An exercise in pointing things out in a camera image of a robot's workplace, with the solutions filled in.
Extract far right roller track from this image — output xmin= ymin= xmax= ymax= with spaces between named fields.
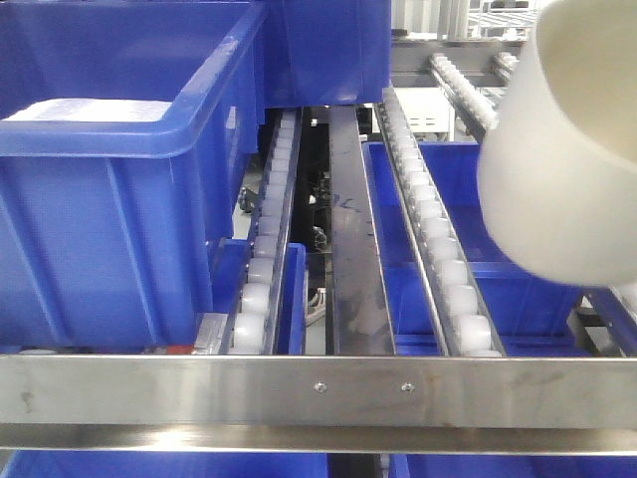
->
xmin=493 ymin=52 xmax=519 ymax=83

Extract blue bin front left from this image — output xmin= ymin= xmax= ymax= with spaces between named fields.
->
xmin=1 ymin=1 xmax=266 ymax=348

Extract blue bin rear centre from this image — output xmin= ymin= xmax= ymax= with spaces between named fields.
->
xmin=263 ymin=0 xmax=391 ymax=108

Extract white plastic bin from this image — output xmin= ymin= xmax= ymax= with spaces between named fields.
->
xmin=477 ymin=1 xmax=636 ymax=287

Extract white roller track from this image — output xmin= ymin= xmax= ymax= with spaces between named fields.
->
xmin=219 ymin=109 xmax=303 ymax=355
xmin=430 ymin=53 xmax=497 ymax=142
xmin=374 ymin=87 xmax=506 ymax=358

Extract steel front shelf rail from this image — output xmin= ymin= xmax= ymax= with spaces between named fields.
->
xmin=1 ymin=355 xmax=636 ymax=455

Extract middle white roller track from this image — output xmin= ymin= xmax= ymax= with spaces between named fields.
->
xmin=374 ymin=87 xmax=506 ymax=358

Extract blue bin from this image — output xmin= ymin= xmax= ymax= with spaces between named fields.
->
xmin=263 ymin=0 xmax=391 ymax=108
xmin=362 ymin=142 xmax=583 ymax=357
xmin=1 ymin=1 xmax=266 ymax=348

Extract right white roller track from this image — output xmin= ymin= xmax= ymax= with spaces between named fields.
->
xmin=430 ymin=53 xmax=497 ymax=142

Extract blue bin lower right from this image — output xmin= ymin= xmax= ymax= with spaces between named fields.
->
xmin=362 ymin=142 xmax=583 ymax=357

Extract dark steel divider strip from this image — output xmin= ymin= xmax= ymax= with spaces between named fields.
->
xmin=328 ymin=106 xmax=395 ymax=356

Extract left white roller track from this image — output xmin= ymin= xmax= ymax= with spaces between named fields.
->
xmin=219 ymin=109 xmax=303 ymax=355

